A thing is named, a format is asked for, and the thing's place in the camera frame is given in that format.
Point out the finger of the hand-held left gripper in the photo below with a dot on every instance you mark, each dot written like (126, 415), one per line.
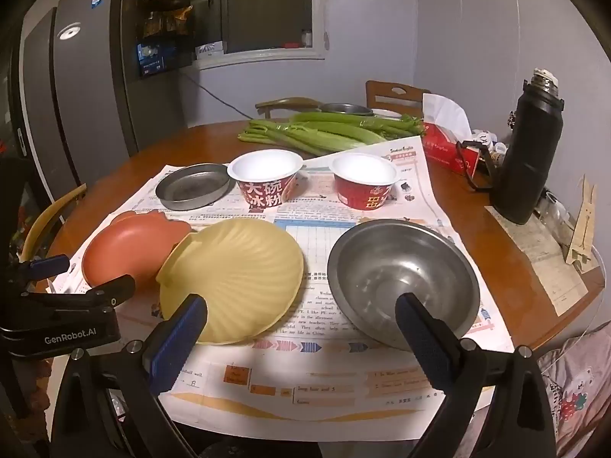
(100, 293)
(45, 267)

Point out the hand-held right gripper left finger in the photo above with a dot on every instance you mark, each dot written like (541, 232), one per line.
(176, 338)

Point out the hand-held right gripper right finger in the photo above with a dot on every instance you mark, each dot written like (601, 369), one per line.
(425, 343)

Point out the orange plate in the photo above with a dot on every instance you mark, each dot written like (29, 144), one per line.
(129, 253)

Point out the large steel bowl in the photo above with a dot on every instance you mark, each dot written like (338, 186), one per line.
(401, 267)

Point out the yellow shell-shaped plate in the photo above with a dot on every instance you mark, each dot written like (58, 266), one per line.
(238, 276)

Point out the steel plate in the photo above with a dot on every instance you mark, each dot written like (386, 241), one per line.
(191, 188)

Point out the red paper bowl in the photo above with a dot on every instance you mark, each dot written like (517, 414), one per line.
(265, 169)
(363, 174)

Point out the printed newspaper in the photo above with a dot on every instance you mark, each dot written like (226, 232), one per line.
(315, 372)

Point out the paper sheet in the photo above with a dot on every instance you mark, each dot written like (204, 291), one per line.
(544, 267)

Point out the printed pink cloth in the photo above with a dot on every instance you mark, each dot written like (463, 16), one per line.
(577, 391)

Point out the dark glass cabinet door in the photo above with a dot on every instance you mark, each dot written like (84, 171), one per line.
(14, 105)

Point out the clear glass jar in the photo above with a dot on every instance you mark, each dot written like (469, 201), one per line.
(556, 217)

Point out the grey refrigerator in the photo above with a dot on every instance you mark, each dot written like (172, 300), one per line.
(86, 86)

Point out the light wooden stand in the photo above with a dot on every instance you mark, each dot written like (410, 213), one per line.
(581, 229)

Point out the red tissue box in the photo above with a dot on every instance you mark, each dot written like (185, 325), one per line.
(446, 148)

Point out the pile of small white items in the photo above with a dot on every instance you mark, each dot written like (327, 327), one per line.
(487, 140)

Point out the black thermos bottle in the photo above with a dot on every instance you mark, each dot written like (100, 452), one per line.
(527, 152)

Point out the white bowl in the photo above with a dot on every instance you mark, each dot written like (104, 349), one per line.
(386, 114)

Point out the blue box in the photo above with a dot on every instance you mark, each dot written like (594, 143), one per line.
(150, 59)

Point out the celery bunch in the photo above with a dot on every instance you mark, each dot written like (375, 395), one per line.
(324, 129)

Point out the spotted ornament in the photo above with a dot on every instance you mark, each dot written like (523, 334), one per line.
(512, 119)

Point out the small steel bowl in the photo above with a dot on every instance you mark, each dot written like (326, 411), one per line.
(343, 107)

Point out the slotted-back wooden chair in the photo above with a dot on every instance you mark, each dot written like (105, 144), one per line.
(396, 93)

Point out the white flat box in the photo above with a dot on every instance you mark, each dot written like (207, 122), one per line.
(209, 50)

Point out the fridge side storage rack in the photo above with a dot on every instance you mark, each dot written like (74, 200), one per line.
(162, 19)

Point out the small white bottle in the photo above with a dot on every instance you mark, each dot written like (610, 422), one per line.
(306, 38)

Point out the window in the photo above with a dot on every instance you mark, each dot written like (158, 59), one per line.
(267, 4)

